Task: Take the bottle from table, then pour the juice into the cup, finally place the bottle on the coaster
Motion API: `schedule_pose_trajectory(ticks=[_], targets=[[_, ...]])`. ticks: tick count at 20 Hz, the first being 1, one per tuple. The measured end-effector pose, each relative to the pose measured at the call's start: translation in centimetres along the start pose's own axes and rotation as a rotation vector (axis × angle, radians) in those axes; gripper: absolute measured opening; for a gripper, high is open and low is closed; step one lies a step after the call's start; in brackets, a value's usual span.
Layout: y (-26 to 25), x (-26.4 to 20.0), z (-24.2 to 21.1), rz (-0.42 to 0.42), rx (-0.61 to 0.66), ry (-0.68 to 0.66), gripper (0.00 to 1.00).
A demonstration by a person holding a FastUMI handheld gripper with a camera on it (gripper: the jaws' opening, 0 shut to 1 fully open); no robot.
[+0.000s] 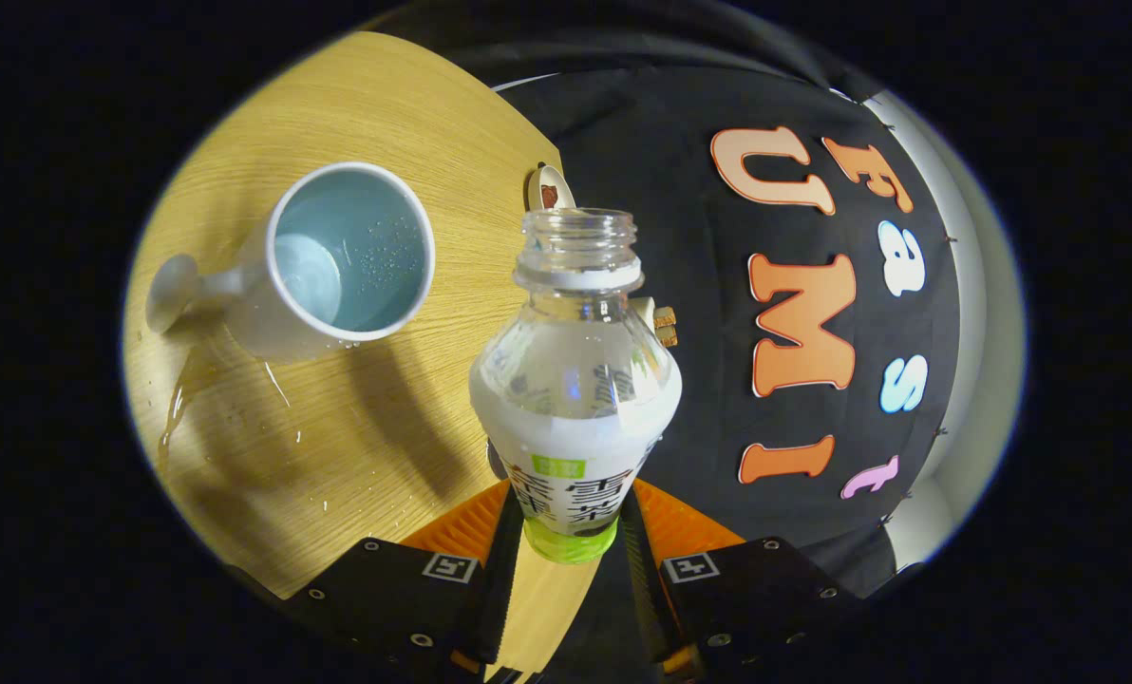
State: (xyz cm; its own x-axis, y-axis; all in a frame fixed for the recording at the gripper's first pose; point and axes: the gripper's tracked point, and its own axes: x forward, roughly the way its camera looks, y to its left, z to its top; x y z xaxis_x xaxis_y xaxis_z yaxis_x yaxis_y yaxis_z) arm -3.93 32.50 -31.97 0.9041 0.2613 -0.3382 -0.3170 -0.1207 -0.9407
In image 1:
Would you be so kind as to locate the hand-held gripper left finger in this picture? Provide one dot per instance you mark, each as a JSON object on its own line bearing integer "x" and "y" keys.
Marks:
{"x": 501, "y": 589}

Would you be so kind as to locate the white toast holder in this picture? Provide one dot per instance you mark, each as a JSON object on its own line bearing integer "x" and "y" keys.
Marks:
{"x": 659, "y": 323}

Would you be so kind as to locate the clear juice bottle green base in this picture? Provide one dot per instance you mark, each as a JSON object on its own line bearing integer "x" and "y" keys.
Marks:
{"x": 575, "y": 418}

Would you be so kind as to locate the wooden table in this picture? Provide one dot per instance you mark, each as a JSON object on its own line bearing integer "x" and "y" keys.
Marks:
{"x": 376, "y": 427}

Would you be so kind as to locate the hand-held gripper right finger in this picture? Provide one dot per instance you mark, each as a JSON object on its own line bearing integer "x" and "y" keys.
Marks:
{"x": 644, "y": 589}

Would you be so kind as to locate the round plate with food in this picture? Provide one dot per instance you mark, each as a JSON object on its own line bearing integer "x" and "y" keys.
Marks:
{"x": 549, "y": 190}

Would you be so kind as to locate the white cup blue inside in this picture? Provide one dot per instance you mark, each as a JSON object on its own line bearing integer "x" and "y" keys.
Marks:
{"x": 367, "y": 247}

